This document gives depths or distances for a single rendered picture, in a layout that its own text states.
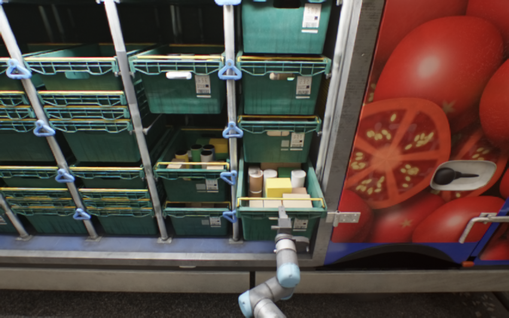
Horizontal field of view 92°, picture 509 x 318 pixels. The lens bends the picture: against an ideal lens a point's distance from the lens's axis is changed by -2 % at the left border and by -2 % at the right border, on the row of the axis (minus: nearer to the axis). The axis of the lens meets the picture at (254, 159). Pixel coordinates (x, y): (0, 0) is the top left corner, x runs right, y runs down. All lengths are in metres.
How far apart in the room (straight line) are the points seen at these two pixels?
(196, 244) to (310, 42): 1.29
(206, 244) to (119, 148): 0.76
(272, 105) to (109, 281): 1.50
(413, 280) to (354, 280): 0.38
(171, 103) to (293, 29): 0.63
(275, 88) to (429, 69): 0.59
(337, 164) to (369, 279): 0.93
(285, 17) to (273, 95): 0.32
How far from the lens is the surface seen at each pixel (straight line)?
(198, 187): 1.45
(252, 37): 1.14
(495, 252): 2.10
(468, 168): 1.55
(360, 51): 1.04
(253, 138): 1.26
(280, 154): 1.31
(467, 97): 1.31
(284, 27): 1.14
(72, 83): 1.42
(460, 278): 2.20
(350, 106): 1.09
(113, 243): 1.86
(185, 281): 1.81
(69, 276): 2.08
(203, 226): 1.64
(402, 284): 2.04
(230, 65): 1.10
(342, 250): 1.60
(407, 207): 1.50
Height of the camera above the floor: 1.89
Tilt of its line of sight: 30 degrees down
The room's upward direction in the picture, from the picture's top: 1 degrees clockwise
